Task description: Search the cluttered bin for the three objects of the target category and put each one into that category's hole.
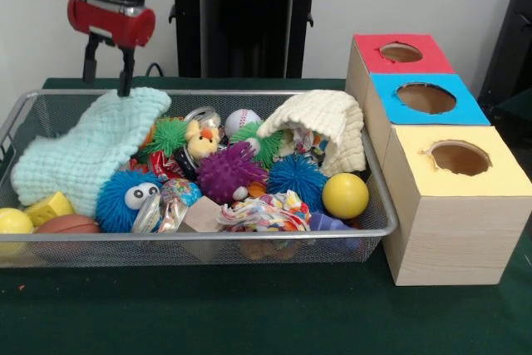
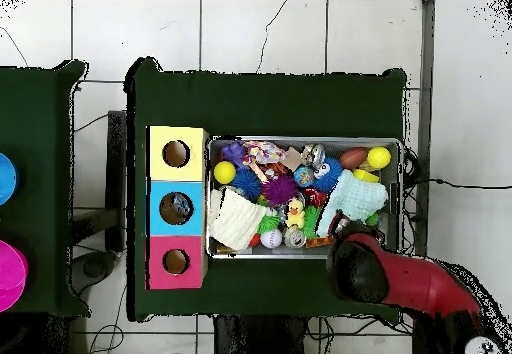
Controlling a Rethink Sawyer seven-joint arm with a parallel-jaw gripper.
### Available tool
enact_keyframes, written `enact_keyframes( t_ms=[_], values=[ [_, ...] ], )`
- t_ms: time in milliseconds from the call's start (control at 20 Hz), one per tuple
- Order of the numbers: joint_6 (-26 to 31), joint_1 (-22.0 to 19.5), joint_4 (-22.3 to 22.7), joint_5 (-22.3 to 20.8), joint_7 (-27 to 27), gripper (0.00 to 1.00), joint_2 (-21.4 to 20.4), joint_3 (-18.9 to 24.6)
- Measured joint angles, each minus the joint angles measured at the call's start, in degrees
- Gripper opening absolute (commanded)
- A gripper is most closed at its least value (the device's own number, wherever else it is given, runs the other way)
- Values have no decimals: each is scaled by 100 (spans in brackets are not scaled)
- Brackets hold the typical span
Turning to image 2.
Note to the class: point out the mint waffle cloth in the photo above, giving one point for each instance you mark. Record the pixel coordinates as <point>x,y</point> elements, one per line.
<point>352,200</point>

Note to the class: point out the cream waffle cloth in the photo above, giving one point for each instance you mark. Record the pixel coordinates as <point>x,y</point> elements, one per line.
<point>238,220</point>

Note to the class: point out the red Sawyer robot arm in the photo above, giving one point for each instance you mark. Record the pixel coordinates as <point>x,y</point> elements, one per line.
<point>420,286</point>

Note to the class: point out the silver mesh bin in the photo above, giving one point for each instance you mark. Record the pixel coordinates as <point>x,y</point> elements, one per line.
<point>280,253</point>

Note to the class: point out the wooden box with three holes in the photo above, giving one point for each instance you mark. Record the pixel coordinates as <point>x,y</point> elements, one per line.
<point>156,250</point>

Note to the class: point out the blue spiky ball with eyes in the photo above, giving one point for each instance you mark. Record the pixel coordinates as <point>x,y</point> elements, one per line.
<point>328,174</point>

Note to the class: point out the purple spiky ball toy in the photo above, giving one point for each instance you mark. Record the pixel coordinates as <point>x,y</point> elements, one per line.
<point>280,190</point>

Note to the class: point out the white toy baseball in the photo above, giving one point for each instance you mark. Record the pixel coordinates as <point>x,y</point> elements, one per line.
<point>271,238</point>

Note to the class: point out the yellow plastic ball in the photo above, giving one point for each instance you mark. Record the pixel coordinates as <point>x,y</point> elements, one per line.
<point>224,172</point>
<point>378,157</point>

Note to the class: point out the multicolour patterned cloth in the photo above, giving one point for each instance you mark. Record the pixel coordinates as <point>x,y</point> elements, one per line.
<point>264,153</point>

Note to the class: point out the dark green table cloth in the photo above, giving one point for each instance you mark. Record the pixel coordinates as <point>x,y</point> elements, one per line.
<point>260,106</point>
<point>40,110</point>

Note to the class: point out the grey rounded floor base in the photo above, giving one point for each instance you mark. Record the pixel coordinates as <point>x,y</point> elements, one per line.
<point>94,268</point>

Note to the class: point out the magenta round bowl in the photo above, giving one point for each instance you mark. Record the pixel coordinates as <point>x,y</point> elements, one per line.
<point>10,276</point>

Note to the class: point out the blue round bowl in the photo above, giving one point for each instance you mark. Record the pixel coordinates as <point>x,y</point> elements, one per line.
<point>7,180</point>

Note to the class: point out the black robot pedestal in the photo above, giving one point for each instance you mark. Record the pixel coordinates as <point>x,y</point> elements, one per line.
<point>256,338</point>

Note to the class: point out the grey metal post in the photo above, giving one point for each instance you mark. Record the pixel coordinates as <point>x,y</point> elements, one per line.
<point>426,70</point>

